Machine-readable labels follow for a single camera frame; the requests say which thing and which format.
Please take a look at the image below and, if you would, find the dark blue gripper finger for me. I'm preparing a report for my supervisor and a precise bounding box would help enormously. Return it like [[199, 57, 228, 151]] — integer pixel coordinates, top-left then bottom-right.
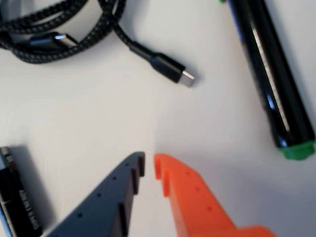
[[45, 151, 146, 237]]

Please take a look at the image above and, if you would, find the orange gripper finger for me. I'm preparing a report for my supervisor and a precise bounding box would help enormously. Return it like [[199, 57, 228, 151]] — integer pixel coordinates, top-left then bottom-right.
[[153, 153, 278, 237]]

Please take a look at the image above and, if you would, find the small black cylindrical battery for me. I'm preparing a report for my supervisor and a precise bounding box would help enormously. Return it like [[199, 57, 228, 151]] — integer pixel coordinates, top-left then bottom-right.
[[0, 146, 44, 237]]

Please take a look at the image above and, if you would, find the black marker with green cap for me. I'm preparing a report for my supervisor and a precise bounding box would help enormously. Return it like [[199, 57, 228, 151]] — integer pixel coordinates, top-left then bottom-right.
[[219, 0, 316, 161]]

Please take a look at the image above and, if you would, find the black braided USB cable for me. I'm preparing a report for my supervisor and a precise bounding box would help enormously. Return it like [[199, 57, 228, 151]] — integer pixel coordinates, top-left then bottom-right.
[[0, 0, 196, 89]]

